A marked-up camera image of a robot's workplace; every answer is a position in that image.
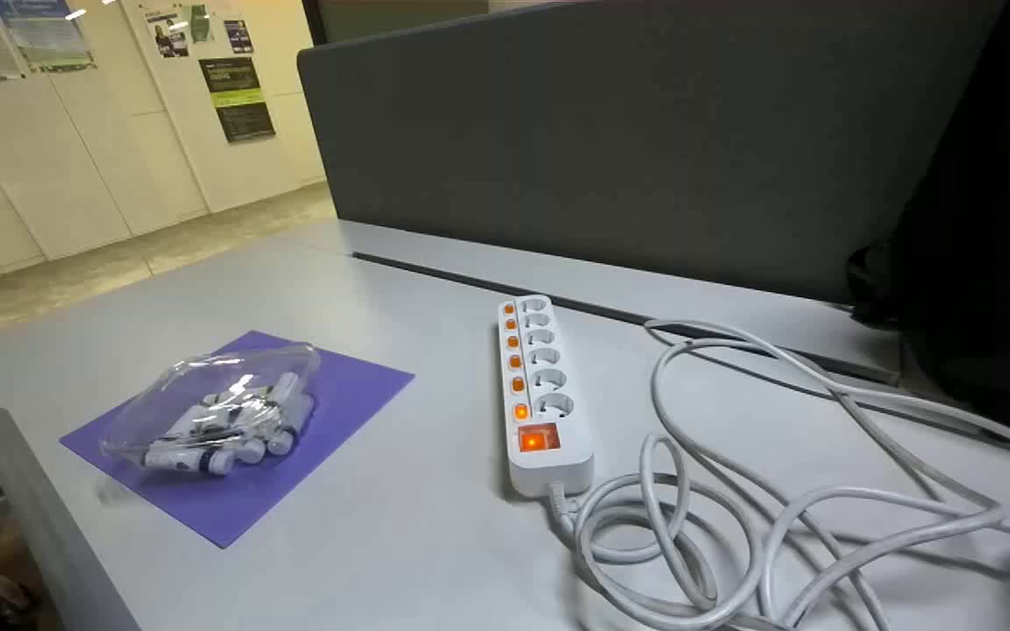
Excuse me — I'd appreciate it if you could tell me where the grey desk partition panel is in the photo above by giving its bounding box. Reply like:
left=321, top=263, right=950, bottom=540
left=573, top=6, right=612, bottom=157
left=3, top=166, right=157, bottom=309
left=296, top=0, right=1008, bottom=305

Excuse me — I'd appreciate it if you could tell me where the white blue wall poster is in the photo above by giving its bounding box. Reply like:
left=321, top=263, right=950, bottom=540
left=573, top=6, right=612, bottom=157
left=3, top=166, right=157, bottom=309
left=0, top=0, right=102, bottom=78

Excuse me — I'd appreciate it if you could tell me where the small dark photo poster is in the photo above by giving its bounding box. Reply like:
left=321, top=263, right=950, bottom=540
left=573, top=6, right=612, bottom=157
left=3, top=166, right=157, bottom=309
left=144, top=6, right=192, bottom=62

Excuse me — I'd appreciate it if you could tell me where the white power strip cable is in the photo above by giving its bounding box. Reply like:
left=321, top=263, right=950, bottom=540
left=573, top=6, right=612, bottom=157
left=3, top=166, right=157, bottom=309
left=545, top=316, right=1010, bottom=631

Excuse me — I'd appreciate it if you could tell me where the dark green wall poster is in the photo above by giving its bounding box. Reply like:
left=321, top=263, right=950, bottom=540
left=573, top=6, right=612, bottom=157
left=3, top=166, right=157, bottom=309
left=196, top=52, right=282, bottom=146

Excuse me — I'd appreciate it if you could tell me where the white multi-socket power strip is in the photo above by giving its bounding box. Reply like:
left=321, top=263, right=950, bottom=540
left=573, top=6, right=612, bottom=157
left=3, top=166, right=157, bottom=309
left=496, top=291, right=600, bottom=501

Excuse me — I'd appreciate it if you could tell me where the purple square mat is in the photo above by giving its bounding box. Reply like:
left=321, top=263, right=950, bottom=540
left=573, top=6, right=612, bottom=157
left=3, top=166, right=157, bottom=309
left=56, top=326, right=416, bottom=555

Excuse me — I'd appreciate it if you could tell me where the small blue wall notice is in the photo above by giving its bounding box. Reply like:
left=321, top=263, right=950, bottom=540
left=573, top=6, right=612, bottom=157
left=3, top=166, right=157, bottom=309
left=220, top=13, right=258, bottom=60

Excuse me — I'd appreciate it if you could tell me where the clear bag of white parts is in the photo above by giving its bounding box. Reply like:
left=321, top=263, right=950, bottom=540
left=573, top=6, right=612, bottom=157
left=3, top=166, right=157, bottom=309
left=98, top=341, right=325, bottom=482

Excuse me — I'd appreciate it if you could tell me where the black fabric object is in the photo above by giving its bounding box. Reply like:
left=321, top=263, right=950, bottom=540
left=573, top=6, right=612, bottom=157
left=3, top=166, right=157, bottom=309
left=846, top=0, right=1010, bottom=437

